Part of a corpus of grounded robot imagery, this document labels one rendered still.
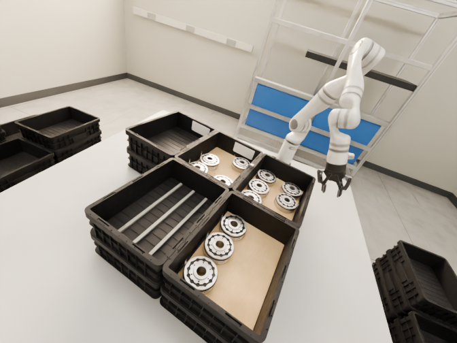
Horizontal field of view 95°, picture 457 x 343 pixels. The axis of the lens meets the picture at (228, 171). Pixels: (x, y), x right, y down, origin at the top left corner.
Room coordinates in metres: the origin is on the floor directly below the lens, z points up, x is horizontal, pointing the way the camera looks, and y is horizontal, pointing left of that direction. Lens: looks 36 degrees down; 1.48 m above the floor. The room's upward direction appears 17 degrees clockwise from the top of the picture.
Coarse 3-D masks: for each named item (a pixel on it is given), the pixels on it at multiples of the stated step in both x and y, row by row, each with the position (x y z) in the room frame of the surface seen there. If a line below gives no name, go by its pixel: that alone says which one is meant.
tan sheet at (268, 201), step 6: (246, 186) 0.81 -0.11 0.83; (270, 186) 0.87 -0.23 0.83; (276, 186) 0.88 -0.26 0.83; (270, 192) 0.83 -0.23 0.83; (276, 192) 0.84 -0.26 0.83; (264, 198) 0.77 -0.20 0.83; (270, 198) 0.78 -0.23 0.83; (300, 198) 0.85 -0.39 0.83; (264, 204) 0.72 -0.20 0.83; (270, 204) 0.74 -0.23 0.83; (276, 210) 0.71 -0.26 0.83; (294, 210) 0.75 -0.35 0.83; (288, 216) 0.70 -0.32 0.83
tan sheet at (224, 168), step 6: (216, 150) 1.05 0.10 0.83; (222, 150) 1.07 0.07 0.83; (216, 156) 0.99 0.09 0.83; (222, 156) 1.01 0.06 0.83; (228, 156) 1.03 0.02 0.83; (222, 162) 0.95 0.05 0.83; (228, 162) 0.97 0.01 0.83; (222, 168) 0.90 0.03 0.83; (228, 168) 0.92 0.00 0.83; (210, 174) 0.82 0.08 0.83; (216, 174) 0.83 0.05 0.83; (222, 174) 0.85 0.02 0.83; (228, 174) 0.86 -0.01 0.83; (234, 174) 0.88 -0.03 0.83
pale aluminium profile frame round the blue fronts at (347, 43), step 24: (360, 0) 3.30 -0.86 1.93; (384, 0) 3.26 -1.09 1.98; (432, 0) 2.57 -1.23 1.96; (288, 24) 2.73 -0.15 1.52; (432, 24) 3.17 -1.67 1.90; (264, 48) 2.78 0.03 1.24; (336, 48) 3.29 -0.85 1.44; (432, 72) 2.52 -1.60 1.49; (384, 96) 3.18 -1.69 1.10; (240, 120) 2.76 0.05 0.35; (288, 120) 2.65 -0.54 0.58; (264, 144) 2.70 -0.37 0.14; (360, 144) 2.52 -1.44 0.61
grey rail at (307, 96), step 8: (256, 80) 2.74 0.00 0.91; (264, 80) 2.73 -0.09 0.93; (280, 88) 2.70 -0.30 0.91; (288, 88) 2.70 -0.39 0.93; (304, 96) 2.66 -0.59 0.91; (312, 96) 2.69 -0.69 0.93; (336, 104) 2.65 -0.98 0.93; (360, 112) 2.63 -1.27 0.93; (368, 120) 2.55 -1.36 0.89; (376, 120) 2.54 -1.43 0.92; (384, 120) 2.59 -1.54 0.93
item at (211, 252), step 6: (210, 234) 0.46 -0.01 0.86; (216, 234) 0.46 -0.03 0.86; (222, 234) 0.47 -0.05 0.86; (210, 240) 0.44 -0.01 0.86; (228, 240) 0.46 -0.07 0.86; (210, 246) 0.41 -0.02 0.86; (228, 246) 0.43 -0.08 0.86; (210, 252) 0.39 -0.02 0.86; (216, 252) 0.40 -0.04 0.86; (222, 252) 0.40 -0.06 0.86; (228, 252) 0.41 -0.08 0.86; (216, 258) 0.38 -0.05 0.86; (222, 258) 0.38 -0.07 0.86
